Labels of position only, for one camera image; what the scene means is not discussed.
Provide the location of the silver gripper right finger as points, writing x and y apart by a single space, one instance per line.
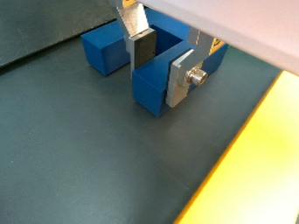
193 65

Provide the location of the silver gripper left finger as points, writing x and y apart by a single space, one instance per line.
138 35

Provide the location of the blue U-shaped block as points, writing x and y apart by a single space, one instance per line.
105 52

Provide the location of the yellow long bar block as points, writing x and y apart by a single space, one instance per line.
252 185

